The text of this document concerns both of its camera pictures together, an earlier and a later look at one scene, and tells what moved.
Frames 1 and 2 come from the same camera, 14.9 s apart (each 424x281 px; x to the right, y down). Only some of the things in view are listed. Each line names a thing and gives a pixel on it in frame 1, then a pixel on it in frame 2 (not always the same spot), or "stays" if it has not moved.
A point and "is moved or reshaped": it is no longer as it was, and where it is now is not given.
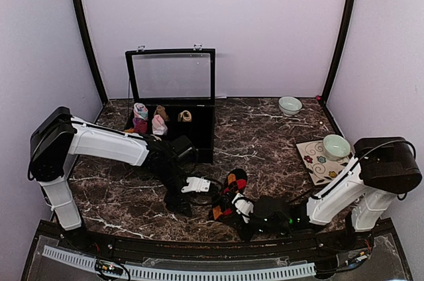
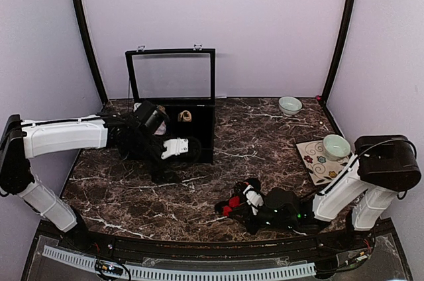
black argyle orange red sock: (223, 209) is moved or reshaped
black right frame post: (350, 16) stays
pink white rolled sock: (158, 126) stays
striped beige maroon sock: (185, 116) stays
